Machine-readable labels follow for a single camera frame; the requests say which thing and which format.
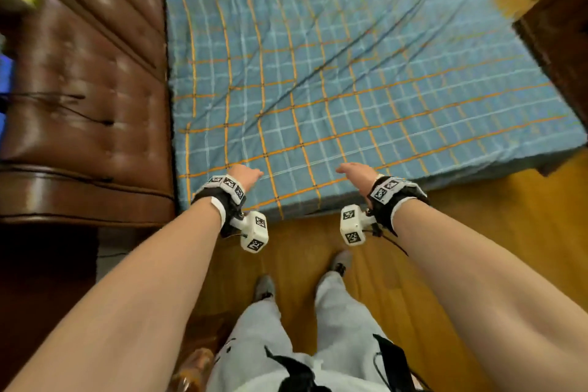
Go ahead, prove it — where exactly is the white black marker wrist camera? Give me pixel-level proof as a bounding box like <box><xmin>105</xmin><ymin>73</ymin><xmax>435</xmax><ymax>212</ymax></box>
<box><xmin>339</xmin><ymin>175</ymin><xmax>431</xmax><ymax>246</ymax></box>
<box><xmin>191</xmin><ymin>174</ymin><xmax>270</xmax><ymax>254</ymax></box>

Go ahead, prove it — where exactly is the person's shoe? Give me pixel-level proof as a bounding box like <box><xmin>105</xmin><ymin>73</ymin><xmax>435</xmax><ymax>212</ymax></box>
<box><xmin>255</xmin><ymin>274</ymin><xmax>276</xmax><ymax>303</ymax></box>
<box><xmin>330</xmin><ymin>250</ymin><xmax>353</xmax><ymax>277</ymax></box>

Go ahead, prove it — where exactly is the person's right forearm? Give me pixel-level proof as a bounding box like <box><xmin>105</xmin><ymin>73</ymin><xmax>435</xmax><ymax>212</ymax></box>
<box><xmin>393</xmin><ymin>198</ymin><xmax>588</xmax><ymax>392</ymax></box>

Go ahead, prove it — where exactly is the person's right hand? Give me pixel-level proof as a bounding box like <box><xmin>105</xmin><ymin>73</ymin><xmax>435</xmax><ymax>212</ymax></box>
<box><xmin>336</xmin><ymin>162</ymin><xmax>385</xmax><ymax>198</ymax></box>

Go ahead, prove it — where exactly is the person's left leg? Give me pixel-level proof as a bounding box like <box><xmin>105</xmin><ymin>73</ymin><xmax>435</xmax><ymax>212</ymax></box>
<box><xmin>206</xmin><ymin>297</ymin><xmax>318</xmax><ymax>392</ymax></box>

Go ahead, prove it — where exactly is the black body harness strap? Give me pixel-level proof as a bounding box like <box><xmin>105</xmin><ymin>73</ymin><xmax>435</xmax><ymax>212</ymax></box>
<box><xmin>264</xmin><ymin>334</ymin><xmax>426</xmax><ymax>392</ymax></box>

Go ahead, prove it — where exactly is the person's left hand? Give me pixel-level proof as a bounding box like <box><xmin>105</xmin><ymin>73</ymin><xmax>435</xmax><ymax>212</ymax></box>
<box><xmin>227</xmin><ymin>164</ymin><xmax>265</xmax><ymax>195</ymax></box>

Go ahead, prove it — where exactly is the person's leg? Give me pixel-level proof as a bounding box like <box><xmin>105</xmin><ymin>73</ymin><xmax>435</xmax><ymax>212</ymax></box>
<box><xmin>206</xmin><ymin>297</ymin><xmax>318</xmax><ymax>392</ymax></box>
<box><xmin>314</xmin><ymin>269</ymin><xmax>391</xmax><ymax>392</ymax></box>

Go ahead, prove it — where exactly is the white blue flat item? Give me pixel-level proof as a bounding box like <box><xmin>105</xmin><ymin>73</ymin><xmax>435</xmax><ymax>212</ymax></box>
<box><xmin>0</xmin><ymin>54</ymin><xmax>15</xmax><ymax>140</ymax></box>

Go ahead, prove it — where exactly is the person's right leg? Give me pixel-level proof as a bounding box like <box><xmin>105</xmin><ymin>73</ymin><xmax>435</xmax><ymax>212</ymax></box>
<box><xmin>314</xmin><ymin>269</ymin><xmax>391</xmax><ymax>392</ymax></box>

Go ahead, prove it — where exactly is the amber plastic bottle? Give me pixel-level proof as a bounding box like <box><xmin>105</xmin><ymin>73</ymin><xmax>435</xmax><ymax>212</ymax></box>
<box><xmin>172</xmin><ymin>348</ymin><xmax>216</xmax><ymax>392</ymax></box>

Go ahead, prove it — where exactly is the person's left forearm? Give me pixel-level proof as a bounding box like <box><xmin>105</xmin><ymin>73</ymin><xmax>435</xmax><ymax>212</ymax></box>
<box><xmin>4</xmin><ymin>198</ymin><xmax>226</xmax><ymax>392</ymax></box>

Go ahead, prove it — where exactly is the person's left shoe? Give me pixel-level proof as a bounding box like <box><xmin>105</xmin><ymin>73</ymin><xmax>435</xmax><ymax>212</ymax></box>
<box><xmin>255</xmin><ymin>274</ymin><xmax>276</xmax><ymax>303</ymax></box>

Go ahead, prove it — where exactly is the person's right shoe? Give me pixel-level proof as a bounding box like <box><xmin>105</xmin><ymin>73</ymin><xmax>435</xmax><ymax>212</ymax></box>
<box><xmin>330</xmin><ymin>250</ymin><xmax>353</xmax><ymax>277</ymax></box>

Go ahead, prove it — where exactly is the dark wooden cabinet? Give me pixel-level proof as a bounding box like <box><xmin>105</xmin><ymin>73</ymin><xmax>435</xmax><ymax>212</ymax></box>
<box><xmin>512</xmin><ymin>0</ymin><xmax>588</xmax><ymax>130</ymax></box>

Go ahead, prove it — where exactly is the blue plaid bed sheet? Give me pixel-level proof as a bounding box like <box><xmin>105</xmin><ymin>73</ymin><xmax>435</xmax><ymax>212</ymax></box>
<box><xmin>164</xmin><ymin>0</ymin><xmax>588</xmax><ymax>222</ymax></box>

